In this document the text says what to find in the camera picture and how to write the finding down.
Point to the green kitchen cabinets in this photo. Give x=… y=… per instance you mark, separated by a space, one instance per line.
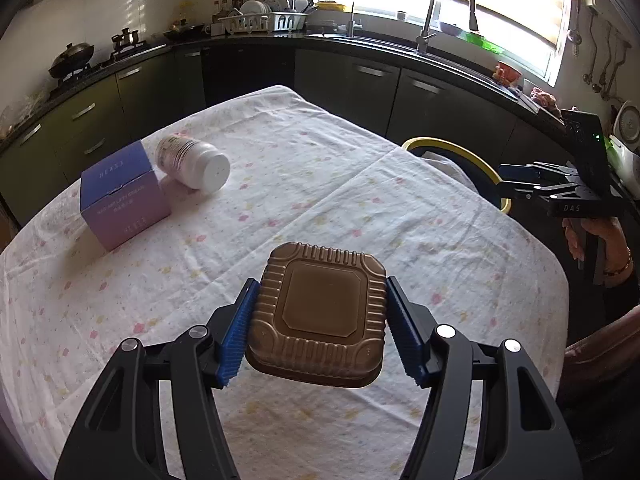
x=350 y=85

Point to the hanging kitchen utensils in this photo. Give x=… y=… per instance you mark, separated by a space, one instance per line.
x=607 y=60

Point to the white mug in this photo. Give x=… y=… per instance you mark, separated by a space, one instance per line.
x=211 y=29

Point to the yellow container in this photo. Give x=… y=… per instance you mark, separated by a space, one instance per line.
x=331 y=6

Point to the blue bowl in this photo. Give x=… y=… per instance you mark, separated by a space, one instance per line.
x=451 y=29

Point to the white pill bottle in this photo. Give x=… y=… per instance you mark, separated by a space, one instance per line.
x=200 y=165

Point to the pink cloth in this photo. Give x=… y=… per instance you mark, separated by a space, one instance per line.
x=544 y=97

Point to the person's right hand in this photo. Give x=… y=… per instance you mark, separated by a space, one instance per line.
x=615 y=245

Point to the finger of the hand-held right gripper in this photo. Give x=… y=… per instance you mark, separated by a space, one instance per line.
x=530 y=191
x=515 y=172

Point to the tall metal faucet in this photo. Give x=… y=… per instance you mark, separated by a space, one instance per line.
x=425 y=30

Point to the yellow rimmed trash bin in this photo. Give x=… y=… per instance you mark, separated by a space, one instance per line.
x=480 y=175

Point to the clear plastic bag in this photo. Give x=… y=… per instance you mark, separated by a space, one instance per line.
x=25 y=112

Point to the group of condiment bottles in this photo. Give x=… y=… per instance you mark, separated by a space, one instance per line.
x=230 y=6

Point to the dark wok with lid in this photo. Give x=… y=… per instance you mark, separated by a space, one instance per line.
x=72 y=57

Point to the red orange container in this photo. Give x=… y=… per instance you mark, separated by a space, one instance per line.
x=507 y=72

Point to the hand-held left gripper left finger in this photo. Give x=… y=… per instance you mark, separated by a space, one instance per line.
x=235 y=345

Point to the white floral tablecloth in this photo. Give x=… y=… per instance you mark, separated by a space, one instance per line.
x=325 y=200

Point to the small dark stove pot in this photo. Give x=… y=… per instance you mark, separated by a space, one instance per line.
x=125 y=40

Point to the person's pink zip jacket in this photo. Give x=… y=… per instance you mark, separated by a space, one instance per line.
x=610 y=345

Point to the green plastic item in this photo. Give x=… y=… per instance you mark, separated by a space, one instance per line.
x=482 y=41

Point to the brown plastic tray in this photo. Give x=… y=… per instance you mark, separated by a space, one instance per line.
x=320 y=310

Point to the black gas stove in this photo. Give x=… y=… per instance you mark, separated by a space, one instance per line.
x=115 y=62

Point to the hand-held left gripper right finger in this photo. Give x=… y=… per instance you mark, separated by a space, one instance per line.
x=405 y=340

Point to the dark frying pan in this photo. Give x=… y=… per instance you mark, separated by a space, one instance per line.
x=182 y=32

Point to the person's right forearm dark sleeve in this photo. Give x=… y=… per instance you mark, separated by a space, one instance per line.
x=627 y=292

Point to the white dish rack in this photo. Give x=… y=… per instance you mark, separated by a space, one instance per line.
x=260 y=22

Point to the purple cardboard box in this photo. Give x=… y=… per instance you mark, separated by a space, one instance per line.
x=125 y=205

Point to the small metal faucet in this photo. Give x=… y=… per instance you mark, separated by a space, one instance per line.
x=352 y=17

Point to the white rice cooker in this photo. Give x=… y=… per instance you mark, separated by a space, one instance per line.
x=625 y=140

